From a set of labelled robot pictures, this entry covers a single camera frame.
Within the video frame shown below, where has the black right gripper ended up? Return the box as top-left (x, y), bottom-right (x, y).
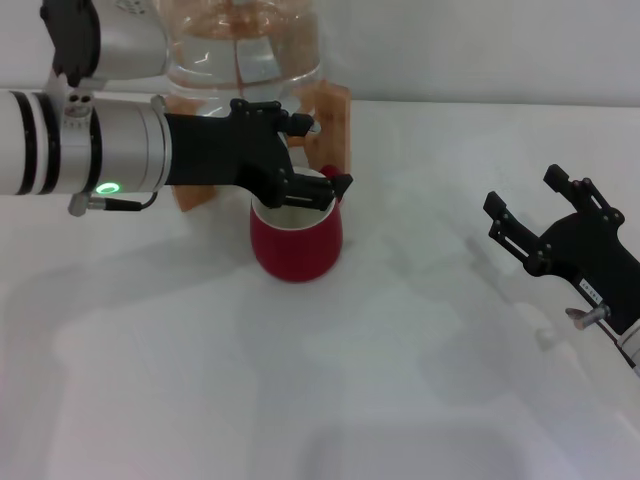
top-left (483, 163), bottom-right (640, 337)

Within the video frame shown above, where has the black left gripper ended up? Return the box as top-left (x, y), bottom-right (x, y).
top-left (163, 98), bottom-right (355, 213)

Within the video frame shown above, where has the red cup white inside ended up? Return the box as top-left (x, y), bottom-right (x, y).
top-left (249, 164), bottom-right (351, 284)

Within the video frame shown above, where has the wooden dispenser stand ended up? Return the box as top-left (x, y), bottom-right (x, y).
top-left (164, 79), bottom-right (352, 213)

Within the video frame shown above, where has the glass water dispenser jar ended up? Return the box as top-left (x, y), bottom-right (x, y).
top-left (162, 0), bottom-right (326, 104)

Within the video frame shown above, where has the metal wing bolt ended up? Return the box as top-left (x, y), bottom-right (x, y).
top-left (564, 304), bottom-right (612, 329)

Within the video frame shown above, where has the thin right arm cable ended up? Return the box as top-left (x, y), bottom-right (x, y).
top-left (599, 319), bottom-right (640, 379)

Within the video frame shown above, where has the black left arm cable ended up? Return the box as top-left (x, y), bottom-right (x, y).
top-left (67, 189), bottom-right (159, 218)

